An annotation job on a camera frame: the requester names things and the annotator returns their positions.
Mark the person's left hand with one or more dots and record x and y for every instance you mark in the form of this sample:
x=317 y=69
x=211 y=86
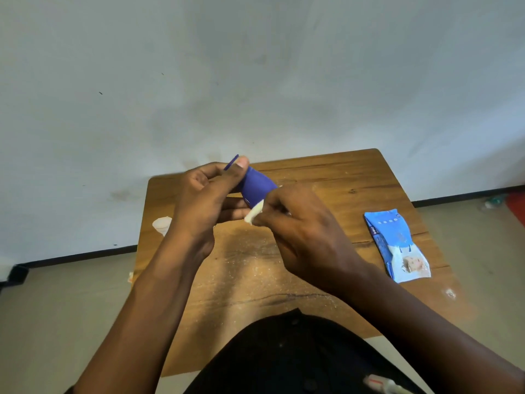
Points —
x=201 y=213

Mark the person's right hand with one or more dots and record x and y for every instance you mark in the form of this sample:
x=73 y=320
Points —
x=311 y=246

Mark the white bottle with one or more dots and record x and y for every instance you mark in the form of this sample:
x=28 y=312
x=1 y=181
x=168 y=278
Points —
x=162 y=225

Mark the white wipe cloth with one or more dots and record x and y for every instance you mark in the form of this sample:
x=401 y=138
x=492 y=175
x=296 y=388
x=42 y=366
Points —
x=253 y=213

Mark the dark blue bottle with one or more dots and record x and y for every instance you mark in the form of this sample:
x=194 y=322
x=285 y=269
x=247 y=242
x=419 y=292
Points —
x=256 y=186

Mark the blue wet wipes pack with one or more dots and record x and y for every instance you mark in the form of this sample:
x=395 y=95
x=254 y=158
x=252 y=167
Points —
x=395 y=246

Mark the person's left forearm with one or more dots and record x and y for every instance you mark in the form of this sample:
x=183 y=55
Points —
x=135 y=328

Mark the person's right forearm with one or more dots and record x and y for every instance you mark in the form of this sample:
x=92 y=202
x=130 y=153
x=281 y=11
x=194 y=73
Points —
x=443 y=344

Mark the person's black clothing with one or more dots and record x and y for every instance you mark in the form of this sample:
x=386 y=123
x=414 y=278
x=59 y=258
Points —
x=295 y=357

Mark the wooden table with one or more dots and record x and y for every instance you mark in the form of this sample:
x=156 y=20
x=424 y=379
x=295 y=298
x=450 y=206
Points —
x=348 y=180

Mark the orange white paper scrap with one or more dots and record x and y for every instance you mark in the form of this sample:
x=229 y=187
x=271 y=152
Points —
x=130 y=277

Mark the green white floor litter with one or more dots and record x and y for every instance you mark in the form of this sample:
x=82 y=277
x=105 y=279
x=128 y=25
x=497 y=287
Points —
x=494 y=202

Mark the black floor block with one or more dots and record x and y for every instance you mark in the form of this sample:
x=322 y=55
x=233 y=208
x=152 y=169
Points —
x=16 y=274

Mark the red floor object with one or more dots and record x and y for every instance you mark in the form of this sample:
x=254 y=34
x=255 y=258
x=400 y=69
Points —
x=517 y=207

